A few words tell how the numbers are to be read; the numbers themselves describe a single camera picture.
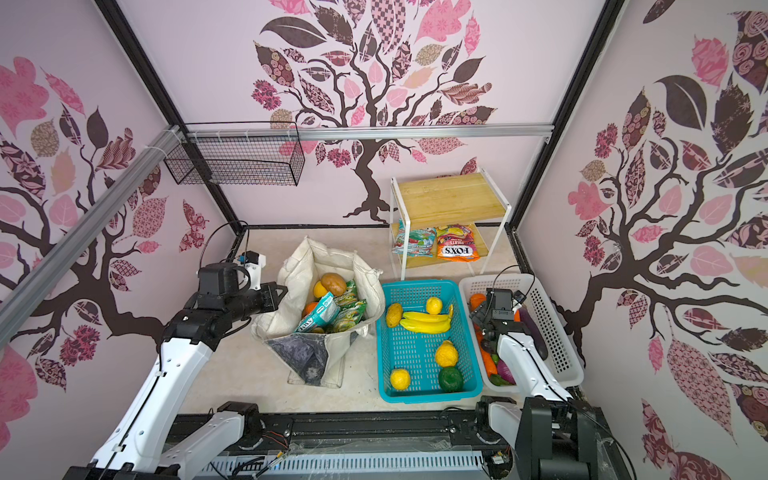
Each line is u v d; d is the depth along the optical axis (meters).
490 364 0.80
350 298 0.90
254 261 0.66
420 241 0.91
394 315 0.90
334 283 0.90
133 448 0.38
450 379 0.77
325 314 0.78
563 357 0.78
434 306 0.91
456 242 0.90
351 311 0.81
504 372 0.79
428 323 0.90
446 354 0.81
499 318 0.67
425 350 0.88
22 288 0.51
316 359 0.74
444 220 0.79
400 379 0.78
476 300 0.92
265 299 0.65
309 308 0.84
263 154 0.95
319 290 0.92
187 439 0.53
